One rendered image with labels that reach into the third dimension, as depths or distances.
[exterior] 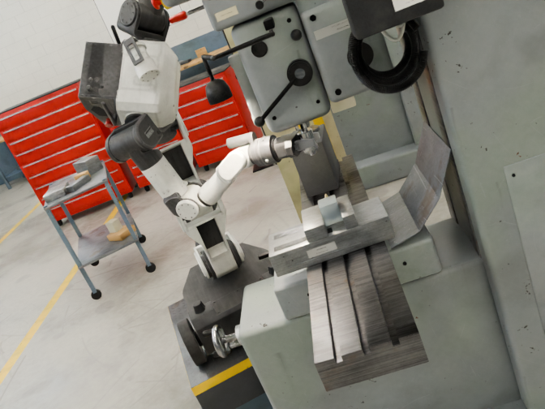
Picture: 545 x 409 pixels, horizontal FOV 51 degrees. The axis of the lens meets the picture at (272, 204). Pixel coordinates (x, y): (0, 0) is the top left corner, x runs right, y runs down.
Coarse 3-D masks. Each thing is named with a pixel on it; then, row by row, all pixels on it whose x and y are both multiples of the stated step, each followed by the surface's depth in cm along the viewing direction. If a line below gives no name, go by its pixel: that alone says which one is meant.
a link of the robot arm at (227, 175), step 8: (232, 152) 178; (240, 152) 178; (224, 160) 180; (232, 160) 179; (240, 160) 178; (216, 168) 183; (224, 168) 181; (232, 168) 180; (240, 168) 179; (224, 176) 182; (232, 176) 181
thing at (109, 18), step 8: (96, 0) 1011; (104, 0) 1011; (112, 0) 1011; (120, 0) 1011; (136, 0) 1010; (104, 8) 1016; (112, 8) 1016; (176, 8) 1015; (104, 16) 1022; (112, 16) 1022; (112, 24) 1027; (112, 32) 1032; (120, 32) 1032; (112, 40) 1037; (120, 40) 1037
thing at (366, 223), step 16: (352, 208) 159; (368, 208) 165; (336, 224) 163; (352, 224) 157; (368, 224) 157; (384, 224) 157; (272, 240) 169; (288, 240) 165; (304, 240) 161; (320, 240) 158; (336, 240) 159; (352, 240) 159; (368, 240) 158; (272, 256) 160; (288, 256) 161; (304, 256) 161; (320, 256) 160; (336, 256) 160; (288, 272) 162
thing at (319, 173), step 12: (324, 132) 212; (324, 144) 203; (300, 156) 202; (312, 156) 201; (324, 156) 201; (300, 168) 204; (312, 168) 203; (324, 168) 203; (336, 168) 213; (312, 180) 205; (324, 180) 205; (336, 180) 204; (312, 192) 207
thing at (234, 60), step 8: (232, 56) 162; (232, 64) 163; (240, 64) 163; (240, 72) 164; (240, 80) 165; (248, 80) 165; (248, 88) 166; (248, 96) 166; (248, 104) 167; (256, 104) 167; (256, 112) 168
